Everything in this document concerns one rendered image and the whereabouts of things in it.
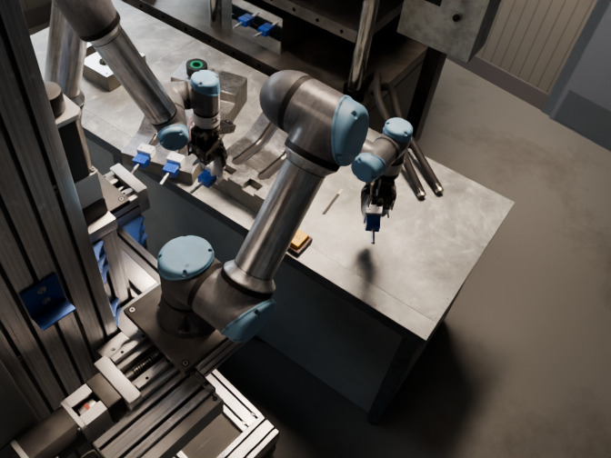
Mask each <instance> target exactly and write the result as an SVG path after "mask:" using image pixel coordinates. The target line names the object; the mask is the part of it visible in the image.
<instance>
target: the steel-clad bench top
mask: <svg viewBox="0 0 611 458"><path fill-rule="evenodd" d="M112 3H113V5H114V7H115V9H116V11H117V12H118V14H120V16H121V21H120V25H121V26H122V27H123V28H124V30H125V32H126V33H127V35H128V36H129V38H130V39H131V41H132V42H133V44H134V45H135V47H136V48H137V50H138V51H139V52H141V53H142V54H144V55H145V58H146V63H147V64H148V66H149V67H150V68H151V70H152V71H153V73H154V74H155V76H156V78H157V79H158V81H159V82H171V75H172V74H173V73H174V72H175V70H176V69H177V68H178V67H179V65H180V64H182V63H183V62H184V60H186V61H188V60H190V59H194V58H199V59H203V60H205V61H206V62H207V66H208V67H212V68H215V69H218V70H222V71H225V72H228V73H232V74H235V75H241V76H244V77H247V101H246V103H245V105H244V106H243V108H242V109H241V111H240V113H239V114H238V116H237V117H236V119H235V120H234V122H233V123H234V124H235V125H236V128H235V132H234V133H231V134H225V136H224V138H223V139H222V140H223V142H224V146H225V149H226V148H228V147H229V146H230V145H232V144H234V143H235V142H236V141H238V140H239V139H240V138H242V137H243V136H244V135H245V134H246V133H247V132H248V130H249V129H250V128H251V126H252V125H253V124H254V122H255V120H256V119H257V118H258V116H259V115H260V114H261V113H262V112H263V111H262V109H261V105H260V101H259V95H260V90H261V88H262V85H263V84H264V82H265V80H266V79H267V78H268V77H269V76H268V75H265V74H263V73H261V72H259V71H257V70H255V69H254V68H252V67H250V66H248V65H245V64H243V63H241V62H239V61H237V60H235V59H234V58H233V57H231V56H229V55H226V54H224V53H222V52H220V51H218V50H216V49H214V48H213V47H211V46H209V45H206V44H204V43H202V42H200V41H199V40H197V39H194V38H193V37H192V36H190V35H187V34H185V33H183V32H181V31H179V30H177V29H175V28H173V27H172V26H170V25H167V24H165V23H163V22H162V21H160V20H158V19H156V18H154V17H152V16H151V15H148V14H146V13H144V12H142V11H140V10H138V9H136V8H134V7H132V6H131V5H128V4H127V3H125V2H123V1H121V0H112ZM48 33H49V27H48V28H46V29H44V30H42V31H40V32H38V33H36V34H34V35H31V36H30V37H31V40H32V44H33V47H34V49H35V55H36V58H37V62H38V64H39V67H40V71H41V74H42V77H43V80H44V76H45V59H46V50H47V42H48ZM80 89H81V90H82V91H83V92H84V94H85V105H84V111H83V116H82V126H83V127H84V129H86V130H88V131H89V132H91V133H92V134H95V135H96V136H98V137H99V138H101V139H103V140H104V141H106V142H107V143H109V144H110V145H112V146H114V147H115V148H117V149H118V150H120V151H122V150H123V149H124V148H125V146H126V145H127V144H128V143H129V141H130V140H131V139H132V138H133V136H134V135H135V134H136V132H137V130H138V128H139V126H140V124H141V123H142V120H143V118H144V114H143V112H142V111H141V110H140V108H139V107H138V106H137V104H136V103H135V101H134V100H133V99H132V97H131V96H130V95H129V93H128V92H127V91H126V90H125V89H124V88H123V86H122V85H121V86H119V87H117V88H116V89H115V90H113V91H112V92H108V91H106V90H105V89H104V88H102V87H100V86H99V85H96V84H95V83H93V82H91V81H89V80H88V79H86V78H84V77H83V76H82V82H81V87H80ZM407 154H408V156H409V158H410V161H411V163H412V165H413V167H414V168H415V170H416V173H417V176H418V178H419V180H420V182H421V184H422V186H423V187H424V190H425V192H426V196H425V197H423V198H418V196H417V194H416V191H415V189H414V187H413V185H412V183H411V181H410V179H409V177H408V174H407V172H406V169H405V168H404V166H402V169H401V172H400V174H399V176H398V177H397V178H396V179H395V183H396V201H395V204H394V207H393V210H392V211H391V209H390V211H389V218H387V215H386V216H385V217H381V220H380V224H381V227H380V230H379V232H375V240H376V243H375V244H371V232H369V231H366V230H365V224H363V215H362V213H361V189H362V188H363V186H364V185H365V184H366V183H364V182H362V181H360V180H358V179H357V178H356V176H355V175H354V174H353V172H352V170H351V165H349V166H340V167H339V169H338V171H337V173H334V174H330V175H328V176H326V178H325V180H324V182H323V183H322V185H321V187H320V189H319V191H318V192H317V194H316V197H315V199H314V201H313V203H312V204H311V206H310V208H309V210H308V211H307V213H306V215H305V218H304V220H303V222H302V223H301V225H300V227H299V228H298V229H299V230H301V231H303V232H304V233H306V234H308V235H309V236H310V237H312V238H313V241H312V243H311V244H310V245H309V246H307V248H306V249H305V250H304V251H303V252H302V253H301V254H300V255H299V256H298V257H297V256H295V255H294V254H291V253H290V252H288V251H286V254H287V255H289V256H291V257H292V258H294V259H295V260H297V261H298V262H299V263H301V264H303V265H305V266H306V267H308V268H309V269H311V270H313V271H314V272H316V273H317V274H320V275H321V276H323V277H324V278H325V279H327V280H328V281H330V282H332V283H333V284H335V285H337V286H339V287H340V288H342V289H343V290H345V291H347V292H348V293H350V294H351V295H353V296H354V297H356V298H357V299H359V300H361V301H362V302H364V303H365V304H368V305H369V306H371V307H372V308H374V309H376V310H377V311H378V312H379V313H381V314H383V315H385V316H386V317H388V318H390V319H391V320H393V321H394V322H396V323H398V324H400V325H402V326H403V327H405V328H406V329H407V330H409V331H410V332H412V333H413V334H416V335H417V336H419V337H420V338H422V339H424V340H425V341H426V340H427V338H428V337H429V335H430V334H431V333H432V331H433V330H434V328H435V327H436V325H437V323H438V322H439V320H440V318H441V317H442V315H443V314H444V312H445V311H446V308H447V307H448V305H450V303H451V302H452V300H453V298H454V297H455V295H456V293H457V292H458V290H459V289H460V287H461V285H462V284H463V282H464V281H465V279H466V278H467V276H468V275H469V273H470V272H471V270H472V269H473V267H474V266H475V264H476V262H477V260H478V259H479V257H480V256H481V254H482V253H483V252H484V250H485V249H486V247H487V245H488V244H489V242H490V240H491V239H492V237H493V236H494V234H495V233H496V230H497V229H498V227H499V226H500V224H501V223H502V222H503V221H504V219H505V217H506V215H507V214H508V212H509V211H510V209H511V207H512V206H513V204H514V203H515V202H513V201H511V200H509V199H507V198H505V197H504V196H502V195H500V194H497V193H495V192H493V191H492V190H490V189H488V188H486V187H484V186H482V185H481V184H478V183H476V182H474V181H472V180H470V179H468V178H466V177H464V176H462V175H461V174H458V173H456V172H455V171H453V170H451V169H449V168H447V167H445V166H443V165H441V164H439V163H437V162H435V161H433V160H431V159H429V158H427V157H426V160H427V162H428V163H429V164H430V166H431V168H432V169H433V171H434V173H435V175H436V177H437V179H438V181H439V182H440V184H441V185H442V186H443V188H444V192H443V193H441V194H436V192H435V190H434V188H433V186H432V185H431V184H430V182H429V180H428V179H427V177H426V174H425V173H424V171H423V169H422V167H421V166H420V164H419V163H418V161H417V159H416V157H415V155H414V153H413V152H412V150H411V149H410V148H408V150H407ZM167 180H168V181H169V182H171V183H173V184H175V185H176V186H178V187H180V188H181V189H183V190H185V191H186V192H188V193H189V194H191V193H190V191H191V190H192V189H194V188H195V187H196V186H197V185H198V184H199V183H198V182H197V179H196V180H195V182H194V184H187V183H184V182H181V181H177V180H175V179H172V178H169V177H168V178H167ZM341 188H342V189H344V190H343V192H342V193H341V194H340V195H339V196H338V197H337V199H336V200H335V202H334V203H333V204H332V206H331V207H330V208H329V210H328V211H327V212H326V214H323V212H324V210H325V209H326V208H327V207H328V205H329V204H330V203H331V201H332V200H333V199H334V197H335V196H336V194H337V193H338V192H339V190H340V189H341ZM191 195H192V196H194V197H195V198H197V199H199V200H200V201H202V202H203V203H205V204H207V205H209V206H210V207H212V208H214V209H215V210H217V212H219V213H221V214H223V215H224V216H226V217H228V218H229V219H231V220H232V221H234V222H236V223H237V224H239V225H241V226H243V227H244V228H245V229H246V230H248V231H249V230H250V228H251V226H252V224H253V222H254V220H255V218H256V216H257V214H256V213H254V212H253V211H251V210H249V209H248V208H246V207H244V206H243V205H241V204H240V203H238V202H237V201H235V200H233V199H232V198H230V197H228V196H227V195H225V194H223V193H221V192H219V191H218V190H216V189H215V188H214V187H212V186H210V187H209V188H207V187H205V186H203V185H202V186H201V187H200V188H199V189H197V190H196V191H195V192H194V193H193V194H191Z"/></svg>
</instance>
